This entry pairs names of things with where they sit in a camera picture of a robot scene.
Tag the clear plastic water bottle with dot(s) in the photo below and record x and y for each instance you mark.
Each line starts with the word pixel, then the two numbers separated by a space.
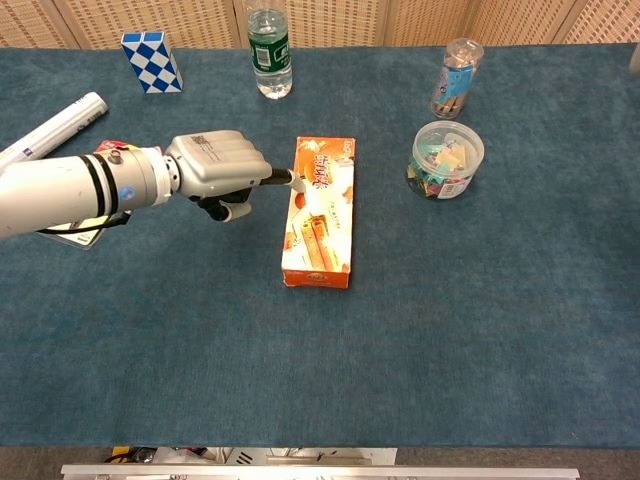
pixel 270 55

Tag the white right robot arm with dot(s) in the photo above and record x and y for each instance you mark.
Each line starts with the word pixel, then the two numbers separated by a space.
pixel 635 60

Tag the blue felt table cloth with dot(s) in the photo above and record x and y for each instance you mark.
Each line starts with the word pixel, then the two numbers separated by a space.
pixel 350 350

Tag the razor in yellow blister pack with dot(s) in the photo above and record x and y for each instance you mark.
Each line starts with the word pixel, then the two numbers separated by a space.
pixel 82 239

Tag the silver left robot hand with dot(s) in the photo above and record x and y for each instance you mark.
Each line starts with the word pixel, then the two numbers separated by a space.
pixel 220 162

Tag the clear jar of binder clips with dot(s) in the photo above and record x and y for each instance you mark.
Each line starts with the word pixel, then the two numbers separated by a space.
pixel 445 162

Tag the blue white snake cube puzzle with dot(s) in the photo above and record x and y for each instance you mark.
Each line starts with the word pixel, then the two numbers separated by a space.
pixel 152 65

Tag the aluminium profile rail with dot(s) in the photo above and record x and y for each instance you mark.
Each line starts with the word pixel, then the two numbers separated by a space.
pixel 320 471

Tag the clear tube of wooden pegs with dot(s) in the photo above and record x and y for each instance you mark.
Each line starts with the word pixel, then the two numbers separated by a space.
pixel 454 80

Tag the white rolled paper tube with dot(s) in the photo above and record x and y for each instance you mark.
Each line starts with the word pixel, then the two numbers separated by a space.
pixel 50 132

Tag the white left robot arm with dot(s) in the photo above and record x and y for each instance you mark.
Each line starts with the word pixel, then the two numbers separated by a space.
pixel 65 190

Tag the wicker folding screen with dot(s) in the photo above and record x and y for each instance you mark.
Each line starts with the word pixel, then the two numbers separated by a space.
pixel 340 22

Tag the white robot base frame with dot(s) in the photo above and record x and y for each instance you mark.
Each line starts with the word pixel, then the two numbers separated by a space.
pixel 280 455

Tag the orange snack box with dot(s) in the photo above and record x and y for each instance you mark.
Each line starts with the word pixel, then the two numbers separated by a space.
pixel 325 240

